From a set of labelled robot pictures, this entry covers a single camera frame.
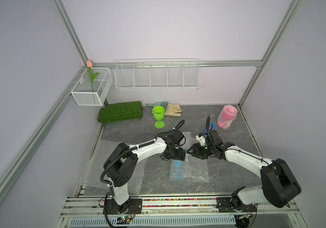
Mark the blue plastic wine glass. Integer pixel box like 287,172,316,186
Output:
170,160,189,181

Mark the blue tape dispenser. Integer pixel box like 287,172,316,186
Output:
205,123,216,133

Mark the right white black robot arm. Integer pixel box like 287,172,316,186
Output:
187,130,302,212

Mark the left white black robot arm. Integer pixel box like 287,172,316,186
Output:
100,129,186,214

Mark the green plastic wine glass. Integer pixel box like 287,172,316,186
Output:
152,106,165,129

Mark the beige cloth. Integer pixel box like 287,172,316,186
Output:
164,104,182,117

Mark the green artificial grass mat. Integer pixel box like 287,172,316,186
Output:
97,101,143,124

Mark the artificial pink tulip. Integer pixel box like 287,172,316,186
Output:
87,60,99,92

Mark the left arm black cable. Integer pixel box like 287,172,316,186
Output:
99,119,186,184

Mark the long white wire shelf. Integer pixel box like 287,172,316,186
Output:
115,59,200,90

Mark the small white wire basket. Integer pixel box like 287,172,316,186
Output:
71,67,113,106

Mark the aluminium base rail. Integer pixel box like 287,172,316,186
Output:
56,193,307,228

